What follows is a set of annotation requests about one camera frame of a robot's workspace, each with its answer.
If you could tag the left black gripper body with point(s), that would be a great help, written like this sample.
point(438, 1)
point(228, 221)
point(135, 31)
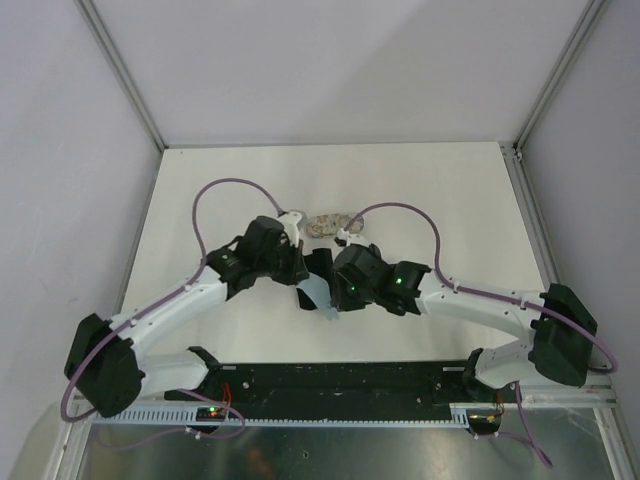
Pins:
point(281, 264)

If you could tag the left aluminium corner post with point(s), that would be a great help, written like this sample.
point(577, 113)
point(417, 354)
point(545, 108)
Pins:
point(115, 60)

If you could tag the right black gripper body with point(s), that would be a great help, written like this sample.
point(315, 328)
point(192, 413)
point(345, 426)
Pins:
point(350, 297)

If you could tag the blue cleaning cloth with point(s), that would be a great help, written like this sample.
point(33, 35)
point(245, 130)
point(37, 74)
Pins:
point(314, 295)

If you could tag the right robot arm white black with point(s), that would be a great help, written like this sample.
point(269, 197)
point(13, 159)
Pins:
point(552, 331)

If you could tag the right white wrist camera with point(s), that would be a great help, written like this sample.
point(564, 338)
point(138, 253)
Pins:
point(345, 238)

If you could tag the patterned glasses case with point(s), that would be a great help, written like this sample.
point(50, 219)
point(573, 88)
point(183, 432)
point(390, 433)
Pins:
point(329, 225)

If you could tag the white slotted cable duct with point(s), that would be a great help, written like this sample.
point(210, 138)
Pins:
point(447, 416)

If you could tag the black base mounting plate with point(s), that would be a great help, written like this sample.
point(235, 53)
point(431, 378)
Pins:
point(347, 386)

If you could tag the right aluminium corner post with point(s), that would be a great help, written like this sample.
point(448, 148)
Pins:
point(576, 42)

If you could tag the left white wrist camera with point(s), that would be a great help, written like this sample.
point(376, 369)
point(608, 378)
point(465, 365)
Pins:
point(292, 221)

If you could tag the aluminium corner post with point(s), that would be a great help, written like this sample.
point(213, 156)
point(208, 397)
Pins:
point(115, 60)
point(576, 42)

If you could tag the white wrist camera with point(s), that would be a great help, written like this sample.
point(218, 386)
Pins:
point(292, 221)
point(345, 238)

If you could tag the black rectangular glasses case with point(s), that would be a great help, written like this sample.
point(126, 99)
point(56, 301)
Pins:
point(320, 262)

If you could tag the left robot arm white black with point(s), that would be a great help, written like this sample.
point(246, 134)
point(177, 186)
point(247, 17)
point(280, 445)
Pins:
point(110, 361)

